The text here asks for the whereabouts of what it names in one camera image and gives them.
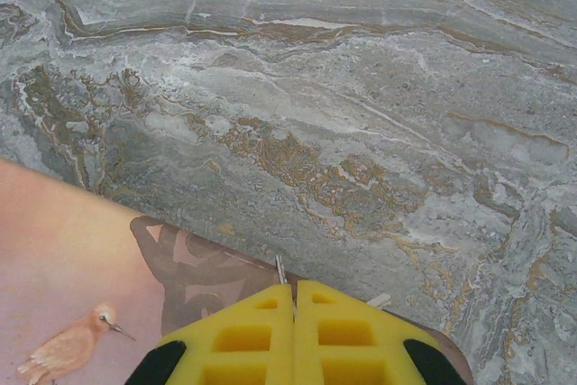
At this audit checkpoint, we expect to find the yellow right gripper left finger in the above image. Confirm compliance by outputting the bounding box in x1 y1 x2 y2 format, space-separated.
128 284 298 385

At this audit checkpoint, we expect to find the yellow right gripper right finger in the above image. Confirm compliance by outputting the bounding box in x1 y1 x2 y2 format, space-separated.
293 280 470 385

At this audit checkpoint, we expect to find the pink picture card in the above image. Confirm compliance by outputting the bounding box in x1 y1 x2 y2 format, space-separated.
0 157 475 385

